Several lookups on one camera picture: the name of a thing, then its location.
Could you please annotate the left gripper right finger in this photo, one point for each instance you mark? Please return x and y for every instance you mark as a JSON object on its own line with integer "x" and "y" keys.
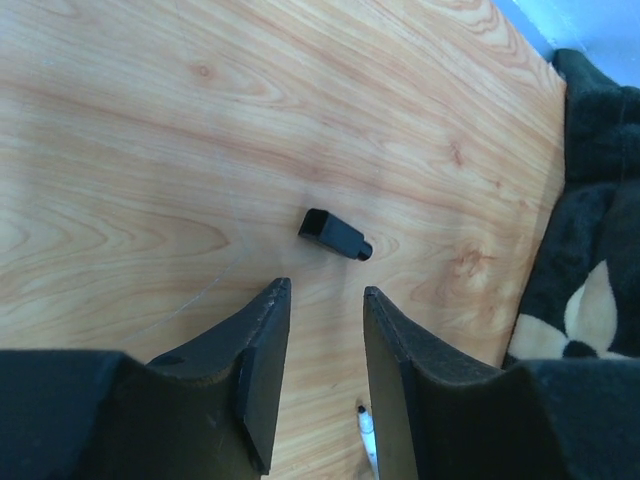
{"x": 441, "y": 414}

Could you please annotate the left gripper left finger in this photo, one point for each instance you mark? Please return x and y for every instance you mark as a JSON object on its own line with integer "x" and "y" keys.
{"x": 205, "y": 410}

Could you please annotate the black cap marker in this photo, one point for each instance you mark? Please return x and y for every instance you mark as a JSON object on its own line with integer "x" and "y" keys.
{"x": 367, "y": 434}

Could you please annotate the black pen cap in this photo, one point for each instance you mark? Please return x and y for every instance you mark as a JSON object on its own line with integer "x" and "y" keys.
{"x": 326, "y": 229}

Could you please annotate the black floral pillow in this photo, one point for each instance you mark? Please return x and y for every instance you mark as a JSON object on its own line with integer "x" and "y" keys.
{"x": 582, "y": 297}

